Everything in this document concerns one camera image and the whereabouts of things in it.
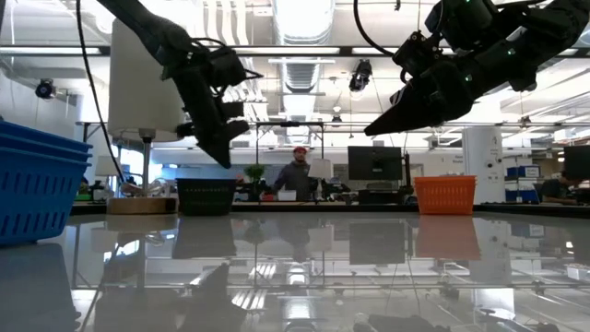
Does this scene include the black lamp cord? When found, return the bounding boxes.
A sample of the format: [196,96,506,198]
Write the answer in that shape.
[75,0,126,184]

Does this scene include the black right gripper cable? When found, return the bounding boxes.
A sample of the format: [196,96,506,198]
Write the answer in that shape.
[352,0,398,57]

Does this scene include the blue plastic basket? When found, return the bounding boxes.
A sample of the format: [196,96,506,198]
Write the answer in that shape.
[0,120,94,156]
[0,133,93,247]

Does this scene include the black table frame rail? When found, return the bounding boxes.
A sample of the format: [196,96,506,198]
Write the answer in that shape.
[68,201,590,219]

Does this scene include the orange plastic basket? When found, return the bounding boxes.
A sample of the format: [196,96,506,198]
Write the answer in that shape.
[414,175,478,183]
[414,179,478,216]

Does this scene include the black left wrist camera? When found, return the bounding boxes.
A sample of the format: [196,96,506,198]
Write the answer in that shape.
[206,45,265,89]

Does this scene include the small white desk lamp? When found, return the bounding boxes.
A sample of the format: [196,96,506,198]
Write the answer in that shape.
[307,158,334,202]

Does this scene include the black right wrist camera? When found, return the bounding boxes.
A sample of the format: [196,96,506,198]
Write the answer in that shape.
[391,30,442,77]

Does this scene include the table lamp white shade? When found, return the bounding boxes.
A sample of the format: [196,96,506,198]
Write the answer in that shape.
[106,18,186,216]

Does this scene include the silver ventilation duct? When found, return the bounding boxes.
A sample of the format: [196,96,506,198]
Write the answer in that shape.
[270,0,337,94]

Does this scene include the black hanging camera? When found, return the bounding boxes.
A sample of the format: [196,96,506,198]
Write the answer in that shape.
[34,77,57,101]
[348,58,373,93]

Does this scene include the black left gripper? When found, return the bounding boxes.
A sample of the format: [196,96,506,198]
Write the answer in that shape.
[171,62,251,169]

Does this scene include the blue storage bin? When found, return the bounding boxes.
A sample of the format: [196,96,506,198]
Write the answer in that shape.
[504,187,541,205]
[505,164,541,180]

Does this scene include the black plastic basket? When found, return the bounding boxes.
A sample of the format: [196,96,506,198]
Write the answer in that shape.
[176,182,237,217]
[176,178,238,185]

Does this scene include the black desktop box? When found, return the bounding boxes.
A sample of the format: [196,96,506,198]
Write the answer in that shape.
[358,187,407,207]

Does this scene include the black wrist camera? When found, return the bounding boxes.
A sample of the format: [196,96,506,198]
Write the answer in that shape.
[391,30,442,77]
[206,45,265,89]

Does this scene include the green potted plant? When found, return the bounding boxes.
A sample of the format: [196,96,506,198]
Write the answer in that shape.
[242,163,267,200]

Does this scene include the person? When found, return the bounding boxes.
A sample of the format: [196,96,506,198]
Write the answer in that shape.
[271,146,320,202]
[539,170,583,207]

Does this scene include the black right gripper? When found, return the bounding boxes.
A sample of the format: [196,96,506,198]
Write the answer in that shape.
[363,62,476,136]

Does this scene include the black computer monitor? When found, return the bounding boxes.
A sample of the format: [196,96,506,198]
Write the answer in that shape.
[562,145,590,182]
[348,146,404,182]

